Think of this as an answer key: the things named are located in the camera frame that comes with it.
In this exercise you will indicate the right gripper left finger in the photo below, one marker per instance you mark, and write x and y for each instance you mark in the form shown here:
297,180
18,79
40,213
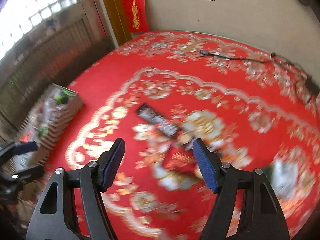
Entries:
95,178

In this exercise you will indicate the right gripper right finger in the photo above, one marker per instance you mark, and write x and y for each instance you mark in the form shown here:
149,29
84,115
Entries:
223,180

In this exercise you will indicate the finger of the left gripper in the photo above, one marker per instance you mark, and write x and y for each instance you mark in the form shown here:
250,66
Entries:
29,174
19,149

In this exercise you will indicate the green cracker packet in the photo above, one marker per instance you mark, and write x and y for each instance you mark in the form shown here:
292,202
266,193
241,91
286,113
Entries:
268,171

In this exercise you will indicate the dark red gold snack bar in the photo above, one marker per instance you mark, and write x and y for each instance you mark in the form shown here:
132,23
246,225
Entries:
178,160

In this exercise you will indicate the striped cardboard snack box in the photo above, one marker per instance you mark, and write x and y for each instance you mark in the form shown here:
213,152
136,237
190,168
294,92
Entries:
44,124

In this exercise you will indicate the white crumpled snack packet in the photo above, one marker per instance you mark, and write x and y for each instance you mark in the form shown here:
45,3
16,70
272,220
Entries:
284,178

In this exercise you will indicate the black long snack bar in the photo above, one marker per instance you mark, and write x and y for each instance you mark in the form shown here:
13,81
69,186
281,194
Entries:
181,137

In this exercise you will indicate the red floral tablecloth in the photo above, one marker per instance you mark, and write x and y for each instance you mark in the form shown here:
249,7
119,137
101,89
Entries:
225,92

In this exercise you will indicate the metal door with window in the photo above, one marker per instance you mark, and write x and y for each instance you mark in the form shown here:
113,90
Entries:
45,42

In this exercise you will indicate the lower red wall envelope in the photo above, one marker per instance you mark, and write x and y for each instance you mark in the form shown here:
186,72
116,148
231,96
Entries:
135,13

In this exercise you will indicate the wooden door frame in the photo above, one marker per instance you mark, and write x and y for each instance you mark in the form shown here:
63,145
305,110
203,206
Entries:
116,15

